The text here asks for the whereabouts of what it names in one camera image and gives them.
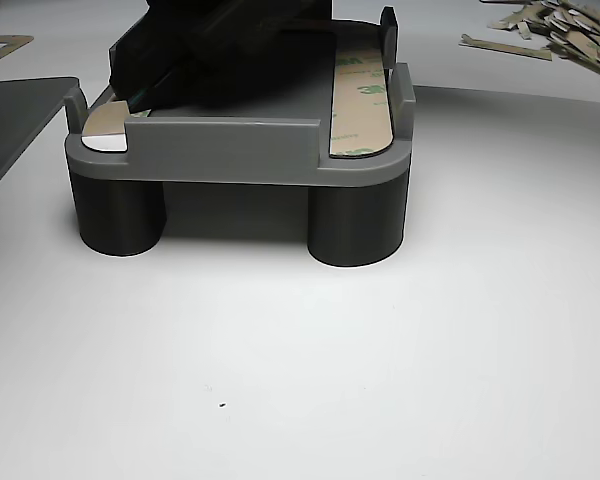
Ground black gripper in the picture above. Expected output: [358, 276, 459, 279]
[108, 0, 334, 112]

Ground tan 3M protective film strip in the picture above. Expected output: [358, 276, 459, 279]
[328, 47, 395, 160]
[86, 99, 131, 137]

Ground white adhesive tape strip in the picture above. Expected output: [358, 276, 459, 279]
[81, 132, 130, 154]

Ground long tan film scrap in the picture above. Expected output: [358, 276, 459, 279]
[458, 32, 555, 62]

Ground short tan film scrap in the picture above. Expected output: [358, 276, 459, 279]
[486, 1, 549, 32]

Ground heap of tan film scraps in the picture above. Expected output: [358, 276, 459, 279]
[539, 0, 600, 82]

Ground grey printed fixture platform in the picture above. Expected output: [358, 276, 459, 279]
[63, 18, 417, 187]

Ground dark cylindrical fixture leg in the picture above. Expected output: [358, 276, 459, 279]
[307, 167, 407, 269]
[69, 169, 169, 259]

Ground grey flat mat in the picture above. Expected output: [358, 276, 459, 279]
[0, 75, 80, 207]

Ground tan film frame scrap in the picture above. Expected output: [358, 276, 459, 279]
[0, 33, 35, 71]

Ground black upright fixture post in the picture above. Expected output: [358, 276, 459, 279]
[378, 5, 400, 70]

